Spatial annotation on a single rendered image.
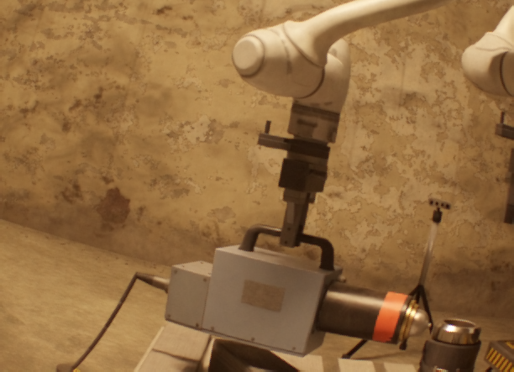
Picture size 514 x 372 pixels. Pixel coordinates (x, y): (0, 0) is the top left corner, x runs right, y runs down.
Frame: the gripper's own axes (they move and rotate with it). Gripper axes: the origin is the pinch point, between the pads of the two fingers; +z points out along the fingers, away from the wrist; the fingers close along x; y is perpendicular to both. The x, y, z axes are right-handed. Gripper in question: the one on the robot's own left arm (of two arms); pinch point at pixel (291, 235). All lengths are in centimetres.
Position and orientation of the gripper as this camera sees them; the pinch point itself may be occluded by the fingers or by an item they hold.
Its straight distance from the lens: 155.8
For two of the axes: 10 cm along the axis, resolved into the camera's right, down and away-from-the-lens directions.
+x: 3.4, 0.0, 9.4
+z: -2.0, 9.8, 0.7
